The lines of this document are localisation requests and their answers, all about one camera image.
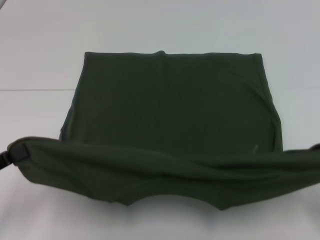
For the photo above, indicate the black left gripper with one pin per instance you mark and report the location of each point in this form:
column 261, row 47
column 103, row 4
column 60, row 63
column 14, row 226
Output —
column 3, row 160

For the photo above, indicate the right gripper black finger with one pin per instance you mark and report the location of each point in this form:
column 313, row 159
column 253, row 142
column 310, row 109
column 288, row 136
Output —
column 316, row 146

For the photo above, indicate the dark green shirt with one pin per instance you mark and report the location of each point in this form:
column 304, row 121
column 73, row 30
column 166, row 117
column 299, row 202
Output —
column 162, row 125

